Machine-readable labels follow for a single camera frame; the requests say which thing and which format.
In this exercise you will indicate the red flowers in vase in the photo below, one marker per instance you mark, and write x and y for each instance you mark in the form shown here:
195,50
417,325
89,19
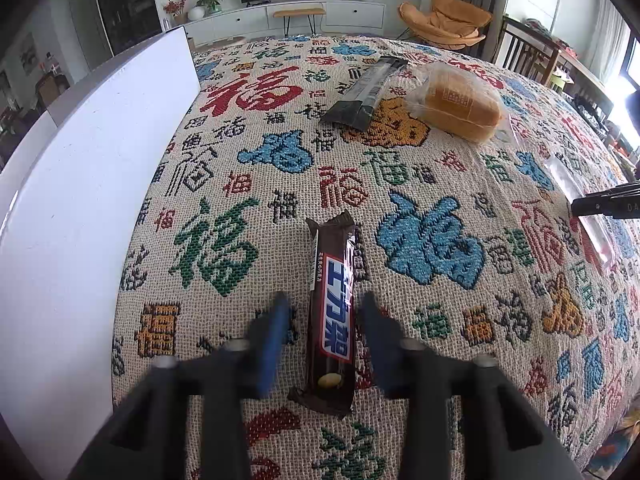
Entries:
176,7

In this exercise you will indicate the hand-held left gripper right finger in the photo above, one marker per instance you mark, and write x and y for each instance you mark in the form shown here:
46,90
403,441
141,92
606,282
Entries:
380,345

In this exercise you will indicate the printed woven tablecloth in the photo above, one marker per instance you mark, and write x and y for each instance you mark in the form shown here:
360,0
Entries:
450,285

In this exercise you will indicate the white television cabinet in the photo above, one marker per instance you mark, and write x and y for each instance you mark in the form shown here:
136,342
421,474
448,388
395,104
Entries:
350,17

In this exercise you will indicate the wooden dining table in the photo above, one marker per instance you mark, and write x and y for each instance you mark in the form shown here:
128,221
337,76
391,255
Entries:
585,77

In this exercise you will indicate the round white vase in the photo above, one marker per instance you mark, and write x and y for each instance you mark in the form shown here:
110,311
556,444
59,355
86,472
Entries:
196,13

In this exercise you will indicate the clear plastic snack packet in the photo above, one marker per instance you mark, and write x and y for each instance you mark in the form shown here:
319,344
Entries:
562,180

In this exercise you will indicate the dark glass cabinet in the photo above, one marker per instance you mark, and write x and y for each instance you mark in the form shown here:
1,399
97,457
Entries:
127,5

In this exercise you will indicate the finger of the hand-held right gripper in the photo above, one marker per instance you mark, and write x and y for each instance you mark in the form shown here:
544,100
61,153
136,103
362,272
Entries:
605,206
625,188

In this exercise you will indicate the orange lounge chair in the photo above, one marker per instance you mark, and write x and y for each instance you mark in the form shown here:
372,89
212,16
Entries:
445,22

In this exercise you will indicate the brown chocolate bar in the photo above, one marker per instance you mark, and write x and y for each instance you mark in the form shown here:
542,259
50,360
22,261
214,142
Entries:
332,310

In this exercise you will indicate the framed wall picture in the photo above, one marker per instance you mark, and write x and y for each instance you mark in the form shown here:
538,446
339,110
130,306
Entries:
28,51

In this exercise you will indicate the black snack packet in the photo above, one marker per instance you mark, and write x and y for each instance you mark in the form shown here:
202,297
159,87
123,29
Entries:
365,92

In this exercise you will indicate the dark wooden dining chair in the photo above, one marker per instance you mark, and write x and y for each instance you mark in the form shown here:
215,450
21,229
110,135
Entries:
530,50

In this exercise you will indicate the green potted plant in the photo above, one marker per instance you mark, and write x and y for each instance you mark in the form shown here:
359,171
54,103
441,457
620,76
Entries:
212,0

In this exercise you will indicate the wooden stool with metal legs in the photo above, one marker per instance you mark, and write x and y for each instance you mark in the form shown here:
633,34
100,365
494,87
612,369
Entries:
299,12

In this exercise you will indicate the bread loaf in clear bag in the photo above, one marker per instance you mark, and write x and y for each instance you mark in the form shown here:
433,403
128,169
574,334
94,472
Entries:
457,102

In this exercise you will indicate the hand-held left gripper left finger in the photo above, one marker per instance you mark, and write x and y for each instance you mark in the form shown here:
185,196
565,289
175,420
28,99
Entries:
272,345

